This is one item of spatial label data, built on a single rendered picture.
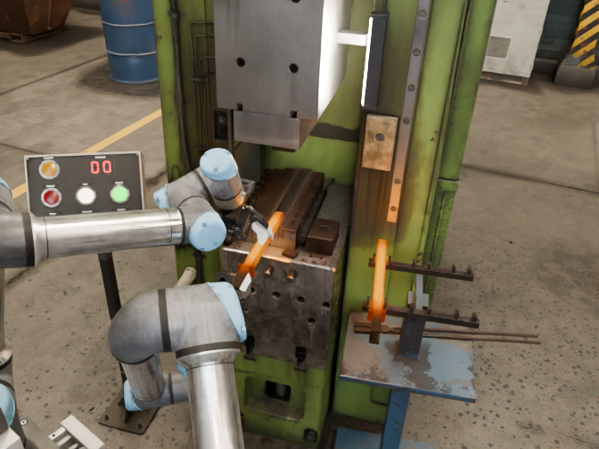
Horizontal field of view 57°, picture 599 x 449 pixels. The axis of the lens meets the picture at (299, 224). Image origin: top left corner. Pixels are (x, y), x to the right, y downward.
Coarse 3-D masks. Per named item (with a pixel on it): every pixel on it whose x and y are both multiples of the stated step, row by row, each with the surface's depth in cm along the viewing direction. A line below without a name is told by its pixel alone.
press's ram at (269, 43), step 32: (224, 0) 144; (256, 0) 142; (288, 0) 140; (320, 0) 138; (224, 32) 149; (256, 32) 146; (288, 32) 144; (320, 32) 142; (352, 32) 160; (224, 64) 153; (256, 64) 151; (288, 64) 149; (320, 64) 146; (224, 96) 158; (256, 96) 156; (288, 96) 153; (320, 96) 153
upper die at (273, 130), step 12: (240, 108) 161; (240, 120) 161; (252, 120) 160; (264, 120) 159; (276, 120) 158; (288, 120) 157; (300, 120) 157; (312, 120) 172; (240, 132) 163; (252, 132) 162; (264, 132) 161; (276, 132) 160; (288, 132) 159; (300, 132) 159; (264, 144) 163; (276, 144) 162; (288, 144) 161; (300, 144) 162
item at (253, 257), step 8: (272, 216) 179; (280, 216) 179; (272, 224) 175; (272, 232) 171; (256, 248) 163; (264, 248) 165; (248, 256) 160; (256, 256) 160; (240, 264) 155; (248, 264) 156; (256, 264) 160; (240, 272) 152; (248, 272) 153; (240, 280) 149
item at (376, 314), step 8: (384, 240) 177; (384, 248) 173; (376, 256) 170; (384, 256) 170; (376, 264) 166; (384, 264) 166; (376, 272) 163; (384, 272) 163; (376, 280) 160; (376, 288) 156; (376, 296) 153; (376, 304) 151; (368, 312) 148; (376, 312) 146; (384, 312) 147; (368, 320) 149; (376, 320) 144; (384, 320) 148; (376, 328) 141; (376, 336) 141
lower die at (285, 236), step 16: (272, 176) 209; (288, 176) 207; (320, 176) 207; (272, 192) 196; (304, 192) 197; (256, 208) 188; (272, 208) 187; (288, 208) 185; (304, 208) 187; (288, 224) 178; (256, 240) 182; (288, 240) 178
